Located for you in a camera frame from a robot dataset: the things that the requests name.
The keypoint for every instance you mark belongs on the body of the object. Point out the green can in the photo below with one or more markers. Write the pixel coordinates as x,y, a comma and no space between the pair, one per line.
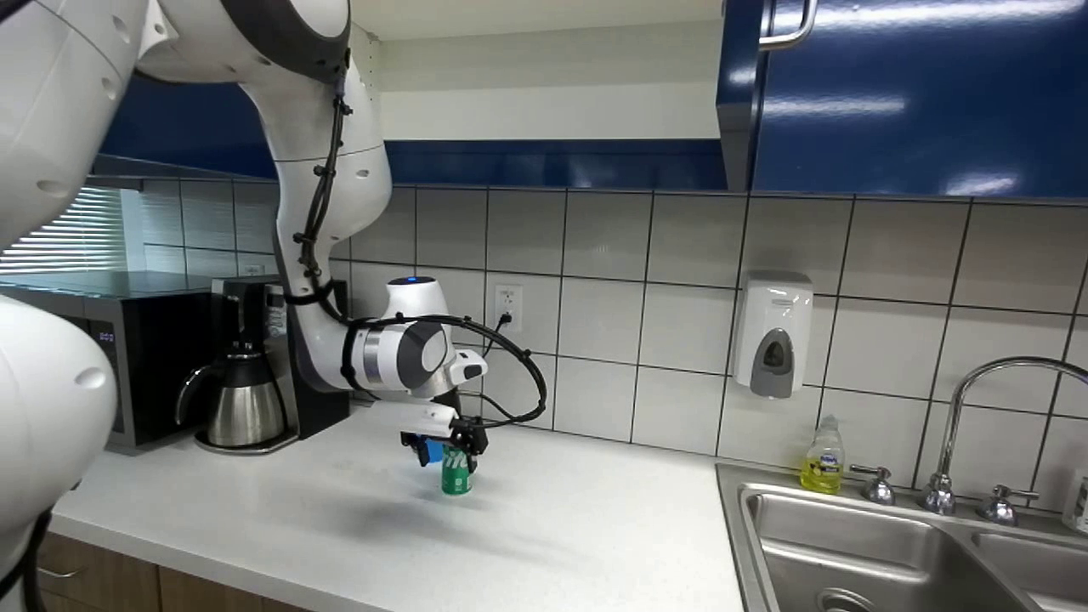
456,480

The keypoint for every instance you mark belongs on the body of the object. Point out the white bottle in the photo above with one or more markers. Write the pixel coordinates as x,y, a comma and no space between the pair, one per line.
1079,501

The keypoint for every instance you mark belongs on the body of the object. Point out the window with blinds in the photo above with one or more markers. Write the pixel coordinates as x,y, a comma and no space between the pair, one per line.
68,234

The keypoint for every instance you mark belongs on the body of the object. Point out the white soap dispenser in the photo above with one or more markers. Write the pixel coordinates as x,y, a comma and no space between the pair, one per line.
772,327

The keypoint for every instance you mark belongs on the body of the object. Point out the steel tap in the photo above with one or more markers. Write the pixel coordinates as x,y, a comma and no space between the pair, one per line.
952,425

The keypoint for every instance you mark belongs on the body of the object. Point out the blue wall cabinet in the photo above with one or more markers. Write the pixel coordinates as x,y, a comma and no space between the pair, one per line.
918,102

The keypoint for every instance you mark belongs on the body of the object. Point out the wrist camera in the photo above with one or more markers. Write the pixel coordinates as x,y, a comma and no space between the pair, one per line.
416,417

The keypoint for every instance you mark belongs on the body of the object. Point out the white wall socket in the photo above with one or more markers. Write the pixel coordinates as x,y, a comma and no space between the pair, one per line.
508,306

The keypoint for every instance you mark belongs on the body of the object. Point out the closed blue cabinet door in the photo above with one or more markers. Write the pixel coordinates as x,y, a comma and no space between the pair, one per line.
926,127

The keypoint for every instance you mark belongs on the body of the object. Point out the steel coffee carafe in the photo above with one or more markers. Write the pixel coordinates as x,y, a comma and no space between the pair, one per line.
242,399

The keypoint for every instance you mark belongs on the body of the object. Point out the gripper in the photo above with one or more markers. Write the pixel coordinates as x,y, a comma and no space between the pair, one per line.
449,399

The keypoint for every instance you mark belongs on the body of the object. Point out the wooden drawer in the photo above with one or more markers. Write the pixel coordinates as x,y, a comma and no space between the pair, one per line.
204,595
110,578

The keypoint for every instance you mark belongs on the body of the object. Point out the steel tap lever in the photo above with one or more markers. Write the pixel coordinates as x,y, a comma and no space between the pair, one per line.
875,486
999,506

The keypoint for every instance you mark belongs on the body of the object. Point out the open blue cabinet door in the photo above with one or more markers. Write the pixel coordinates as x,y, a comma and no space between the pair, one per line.
735,93

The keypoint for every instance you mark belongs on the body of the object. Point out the black coffee maker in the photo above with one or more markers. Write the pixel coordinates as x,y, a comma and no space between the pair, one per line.
319,408

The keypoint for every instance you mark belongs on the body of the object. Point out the steel sink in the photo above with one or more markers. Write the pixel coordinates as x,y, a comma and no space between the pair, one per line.
816,544

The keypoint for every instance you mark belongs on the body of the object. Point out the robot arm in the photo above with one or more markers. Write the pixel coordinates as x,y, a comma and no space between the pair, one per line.
51,93

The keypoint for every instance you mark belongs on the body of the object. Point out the black microwave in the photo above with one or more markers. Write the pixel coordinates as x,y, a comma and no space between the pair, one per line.
144,365

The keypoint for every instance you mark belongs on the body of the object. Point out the yellow dish soap bottle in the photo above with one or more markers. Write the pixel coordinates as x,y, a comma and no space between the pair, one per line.
822,467

